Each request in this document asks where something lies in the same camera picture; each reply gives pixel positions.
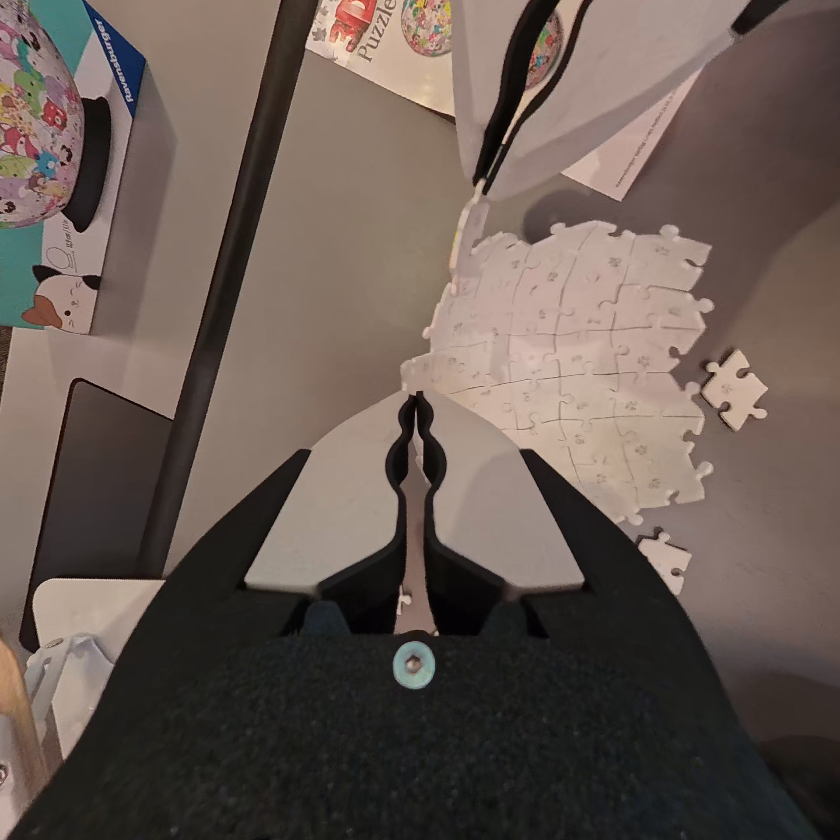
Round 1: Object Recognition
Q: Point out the wooden document stand board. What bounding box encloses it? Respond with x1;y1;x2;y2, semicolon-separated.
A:
0;640;48;795

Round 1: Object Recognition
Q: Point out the scattered pile of puzzle pieces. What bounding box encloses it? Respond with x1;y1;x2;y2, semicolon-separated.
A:
395;530;693;614

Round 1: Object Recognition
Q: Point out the white curved jigsaw piece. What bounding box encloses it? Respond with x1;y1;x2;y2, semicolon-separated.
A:
451;178;492;280
701;349;770;434

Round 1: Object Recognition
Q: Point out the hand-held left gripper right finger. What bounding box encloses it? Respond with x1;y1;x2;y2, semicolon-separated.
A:
417;390;586;601

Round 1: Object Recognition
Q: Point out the printed cardboard puzzle box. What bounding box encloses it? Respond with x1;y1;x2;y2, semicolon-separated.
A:
0;0;147;337

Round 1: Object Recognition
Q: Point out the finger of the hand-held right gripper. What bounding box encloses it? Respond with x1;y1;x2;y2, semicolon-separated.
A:
486;0;756;201
451;0;557;188

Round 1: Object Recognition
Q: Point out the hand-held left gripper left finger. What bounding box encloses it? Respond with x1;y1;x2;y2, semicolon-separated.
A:
243;390;416;599

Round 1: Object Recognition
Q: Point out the half-built colourful puzzle ball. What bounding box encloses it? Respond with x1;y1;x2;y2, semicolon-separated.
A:
400;220;716;526

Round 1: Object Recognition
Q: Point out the white printed instruction leaflet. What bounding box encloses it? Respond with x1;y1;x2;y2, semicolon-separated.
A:
305;0;704;201

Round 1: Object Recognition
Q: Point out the black rounded table panel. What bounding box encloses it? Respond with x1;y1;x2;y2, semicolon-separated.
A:
20;377;176;652

